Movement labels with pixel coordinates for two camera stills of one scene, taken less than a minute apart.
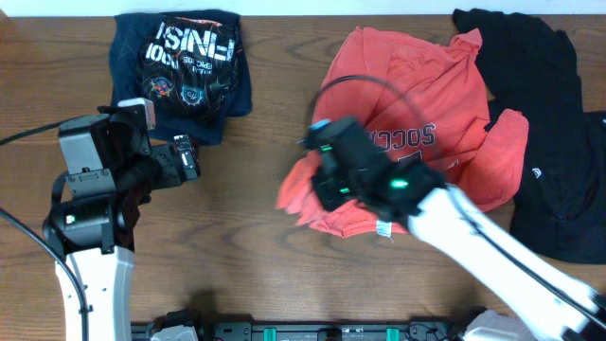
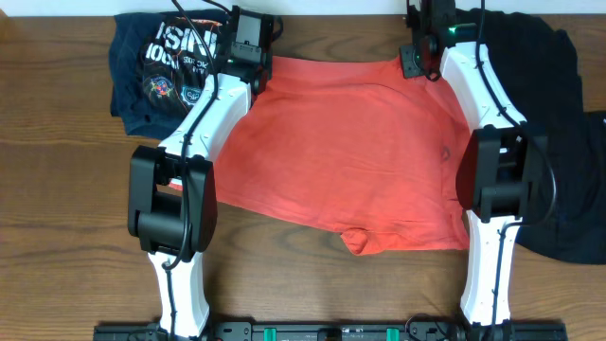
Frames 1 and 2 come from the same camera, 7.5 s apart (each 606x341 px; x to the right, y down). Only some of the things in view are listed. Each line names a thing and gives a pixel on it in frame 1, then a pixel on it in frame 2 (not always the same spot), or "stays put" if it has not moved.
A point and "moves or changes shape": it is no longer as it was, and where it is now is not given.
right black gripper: (324, 180) to (407, 52)
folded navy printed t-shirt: (191, 65) stays put
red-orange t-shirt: (426, 96) moves or changes shape
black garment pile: (560, 208) stays put
